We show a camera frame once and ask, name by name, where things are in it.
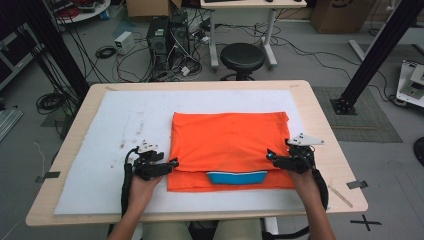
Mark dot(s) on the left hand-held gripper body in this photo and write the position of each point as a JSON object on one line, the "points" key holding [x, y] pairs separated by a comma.
{"points": [[146, 166]]}

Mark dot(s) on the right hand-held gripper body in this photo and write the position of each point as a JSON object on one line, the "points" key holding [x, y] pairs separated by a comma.
{"points": [[303, 153]]}

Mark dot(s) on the orange polo shirt blue collar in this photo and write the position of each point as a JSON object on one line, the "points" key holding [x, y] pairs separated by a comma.
{"points": [[226, 143]]}

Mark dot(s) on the person's right hand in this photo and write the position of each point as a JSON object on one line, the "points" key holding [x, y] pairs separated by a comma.
{"points": [[306, 186]]}

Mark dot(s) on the thin wooden stick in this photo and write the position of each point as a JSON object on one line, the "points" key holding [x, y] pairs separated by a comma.
{"points": [[341, 197]]}

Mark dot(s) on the grey tape strip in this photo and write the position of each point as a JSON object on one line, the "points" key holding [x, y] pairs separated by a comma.
{"points": [[357, 184], [48, 176]]}

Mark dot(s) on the white table mat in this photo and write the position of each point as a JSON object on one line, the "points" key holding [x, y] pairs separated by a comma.
{"points": [[110, 110]]}

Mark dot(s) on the grey floor mat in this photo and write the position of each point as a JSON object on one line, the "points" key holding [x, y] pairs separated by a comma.
{"points": [[366, 113]]}

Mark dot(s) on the black round stool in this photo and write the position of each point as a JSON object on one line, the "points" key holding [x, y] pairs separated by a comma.
{"points": [[242, 56]]}

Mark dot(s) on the black metal pillar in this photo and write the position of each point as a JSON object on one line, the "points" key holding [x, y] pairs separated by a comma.
{"points": [[376, 53], [60, 50]]}

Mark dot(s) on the black computer tower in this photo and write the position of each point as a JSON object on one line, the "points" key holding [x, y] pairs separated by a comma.
{"points": [[158, 40]]}

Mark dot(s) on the small white box device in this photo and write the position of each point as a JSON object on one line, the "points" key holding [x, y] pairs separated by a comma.
{"points": [[124, 41]]}

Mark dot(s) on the white equipment board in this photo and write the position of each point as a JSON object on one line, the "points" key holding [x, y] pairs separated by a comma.
{"points": [[411, 86]]}

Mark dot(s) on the large cardboard box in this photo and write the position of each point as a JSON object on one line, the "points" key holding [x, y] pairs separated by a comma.
{"points": [[340, 16]]}

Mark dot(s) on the small cardboard box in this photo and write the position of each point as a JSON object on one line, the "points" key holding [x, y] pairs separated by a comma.
{"points": [[150, 8]]}

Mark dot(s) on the white standing desk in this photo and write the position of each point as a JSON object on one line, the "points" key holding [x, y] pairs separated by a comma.
{"points": [[253, 4]]}

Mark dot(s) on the round white table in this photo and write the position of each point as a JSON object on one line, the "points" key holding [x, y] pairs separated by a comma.
{"points": [[86, 15]]}

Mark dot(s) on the grey metal rack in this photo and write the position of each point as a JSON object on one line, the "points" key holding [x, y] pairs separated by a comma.
{"points": [[13, 56]]}

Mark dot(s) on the aluminium rail piece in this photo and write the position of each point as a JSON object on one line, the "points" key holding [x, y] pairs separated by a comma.
{"points": [[8, 123]]}

